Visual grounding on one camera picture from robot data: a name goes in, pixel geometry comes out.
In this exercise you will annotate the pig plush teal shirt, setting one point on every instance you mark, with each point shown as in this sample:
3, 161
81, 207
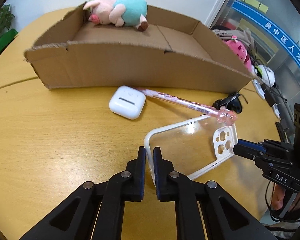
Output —
131, 13

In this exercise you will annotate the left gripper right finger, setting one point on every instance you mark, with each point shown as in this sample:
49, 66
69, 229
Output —
162, 168

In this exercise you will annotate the grey printed cloth bag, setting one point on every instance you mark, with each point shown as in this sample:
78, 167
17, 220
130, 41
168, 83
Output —
225, 34

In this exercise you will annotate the black sunglasses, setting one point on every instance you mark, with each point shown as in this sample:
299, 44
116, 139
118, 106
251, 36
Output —
231, 102

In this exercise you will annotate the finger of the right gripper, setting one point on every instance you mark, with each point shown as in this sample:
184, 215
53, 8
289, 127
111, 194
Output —
248, 150

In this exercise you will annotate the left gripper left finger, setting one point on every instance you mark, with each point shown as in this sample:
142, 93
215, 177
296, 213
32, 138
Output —
136, 182

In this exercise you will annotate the white clear phone case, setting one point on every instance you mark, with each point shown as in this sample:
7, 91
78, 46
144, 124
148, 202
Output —
195, 146

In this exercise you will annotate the white earbuds case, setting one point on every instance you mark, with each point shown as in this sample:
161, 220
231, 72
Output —
127, 102

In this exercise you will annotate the green cloth covered table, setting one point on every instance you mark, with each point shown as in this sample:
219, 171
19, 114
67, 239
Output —
6, 39

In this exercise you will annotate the white power strip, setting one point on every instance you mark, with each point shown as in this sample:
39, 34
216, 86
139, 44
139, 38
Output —
265, 94

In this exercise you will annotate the brown cardboard box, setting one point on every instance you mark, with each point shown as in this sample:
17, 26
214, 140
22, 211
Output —
175, 51

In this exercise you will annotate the yellow sticky notes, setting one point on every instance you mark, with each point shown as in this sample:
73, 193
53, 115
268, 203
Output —
258, 5

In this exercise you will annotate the pink plush toy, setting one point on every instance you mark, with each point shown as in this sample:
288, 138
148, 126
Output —
240, 50

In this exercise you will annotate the person's right hand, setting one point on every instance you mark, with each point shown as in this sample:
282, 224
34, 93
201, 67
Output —
278, 196

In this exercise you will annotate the green potted plant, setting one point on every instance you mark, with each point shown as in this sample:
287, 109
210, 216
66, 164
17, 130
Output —
6, 18

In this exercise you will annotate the pink bear-top pen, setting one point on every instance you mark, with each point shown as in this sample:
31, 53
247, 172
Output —
222, 115

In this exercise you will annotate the panda plush toy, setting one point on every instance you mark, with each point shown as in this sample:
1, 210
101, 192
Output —
264, 75

